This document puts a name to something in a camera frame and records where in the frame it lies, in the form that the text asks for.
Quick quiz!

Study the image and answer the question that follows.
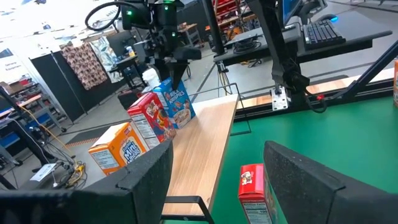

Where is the red storage bin rack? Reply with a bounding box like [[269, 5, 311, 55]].
[[213, 0, 246, 32]]

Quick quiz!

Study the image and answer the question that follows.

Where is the orange Mini-Wheats cereal box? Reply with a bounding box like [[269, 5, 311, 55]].
[[88, 121, 150, 177], [392, 58, 398, 108]]

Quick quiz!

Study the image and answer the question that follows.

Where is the gray equipment stand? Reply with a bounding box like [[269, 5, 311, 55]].
[[213, 27, 274, 67]]

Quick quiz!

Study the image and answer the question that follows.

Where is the computer monitor with blue screen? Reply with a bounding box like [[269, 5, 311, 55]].
[[278, 0, 304, 27]]

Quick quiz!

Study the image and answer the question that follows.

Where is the black computer keyboard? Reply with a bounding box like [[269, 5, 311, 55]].
[[303, 19, 346, 50]]

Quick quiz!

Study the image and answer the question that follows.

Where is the green table mat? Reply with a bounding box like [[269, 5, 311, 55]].
[[211, 96, 398, 224]]

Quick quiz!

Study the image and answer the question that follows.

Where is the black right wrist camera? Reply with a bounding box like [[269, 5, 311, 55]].
[[120, 2, 152, 30]]

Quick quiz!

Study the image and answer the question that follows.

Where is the coiled black cable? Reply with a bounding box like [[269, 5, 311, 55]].
[[232, 37, 262, 54]]

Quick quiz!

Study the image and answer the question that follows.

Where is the metal storage rack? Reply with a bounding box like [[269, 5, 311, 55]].
[[0, 76, 68, 150]]

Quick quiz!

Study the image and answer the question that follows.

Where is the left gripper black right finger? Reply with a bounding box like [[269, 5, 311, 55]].
[[263, 141, 398, 224]]

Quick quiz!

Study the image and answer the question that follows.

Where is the black diagonal support beam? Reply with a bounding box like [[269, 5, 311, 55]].
[[340, 40, 398, 100]]

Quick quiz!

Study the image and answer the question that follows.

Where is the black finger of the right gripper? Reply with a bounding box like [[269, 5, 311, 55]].
[[172, 60, 190, 91], [154, 58, 171, 83]]

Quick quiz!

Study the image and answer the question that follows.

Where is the red Froot Loops cereal box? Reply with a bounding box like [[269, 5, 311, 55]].
[[126, 92, 177, 150], [238, 163, 274, 224]]

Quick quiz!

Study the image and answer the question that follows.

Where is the black partition panel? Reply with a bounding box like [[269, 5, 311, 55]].
[[30, 51, 125, 123]]

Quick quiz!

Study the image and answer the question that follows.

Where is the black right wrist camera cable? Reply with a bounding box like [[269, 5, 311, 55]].
[[84, 1, 125, 32]]

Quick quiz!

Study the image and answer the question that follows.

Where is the blue Rice Krispies cereal box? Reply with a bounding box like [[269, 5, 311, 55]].
[[152, 77, 197, 130]]

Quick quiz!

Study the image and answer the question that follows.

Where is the silver metal mounting bracket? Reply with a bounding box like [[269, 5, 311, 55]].
[[271, 86, 289, 112]]

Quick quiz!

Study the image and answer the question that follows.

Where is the dark keyboard desk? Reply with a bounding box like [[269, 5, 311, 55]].
[[270, 11, 393, 65]]

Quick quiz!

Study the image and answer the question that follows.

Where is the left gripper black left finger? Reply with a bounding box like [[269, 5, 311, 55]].
[[0, 139, 174, 224]]

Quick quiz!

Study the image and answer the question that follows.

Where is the yellow floor cable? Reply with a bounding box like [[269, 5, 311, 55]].
[[18, 105, 86, 184]]

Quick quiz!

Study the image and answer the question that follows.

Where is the wooden shelf with black legs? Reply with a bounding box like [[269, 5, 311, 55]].
[[160, 82, 252, 224]]

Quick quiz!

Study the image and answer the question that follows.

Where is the brown patterned hanging cloth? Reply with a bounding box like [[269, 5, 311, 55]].
[[60, 42, 108, 91]]

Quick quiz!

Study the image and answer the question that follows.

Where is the silver foil sheet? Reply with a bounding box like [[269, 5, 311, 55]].
[[90, 36, 125, 83]]

